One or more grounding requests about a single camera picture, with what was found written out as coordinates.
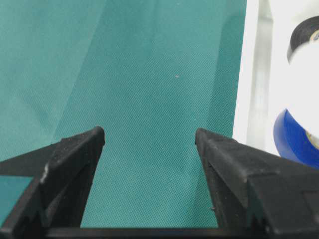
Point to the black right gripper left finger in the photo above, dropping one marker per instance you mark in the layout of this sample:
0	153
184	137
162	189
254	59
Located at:
48	187

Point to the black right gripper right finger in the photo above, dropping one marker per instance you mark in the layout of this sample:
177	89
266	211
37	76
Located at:
255	190

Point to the blue tape roll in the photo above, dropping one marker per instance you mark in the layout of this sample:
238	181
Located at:
295	143

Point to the white tape roll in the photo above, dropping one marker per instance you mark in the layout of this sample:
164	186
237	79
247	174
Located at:
304	80

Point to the black tape roll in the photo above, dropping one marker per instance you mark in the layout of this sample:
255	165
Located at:
306	32

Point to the white plastic tray case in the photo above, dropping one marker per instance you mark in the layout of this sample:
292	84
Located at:
264	88

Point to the green table cloth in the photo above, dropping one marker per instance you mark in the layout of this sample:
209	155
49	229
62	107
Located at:
149	72

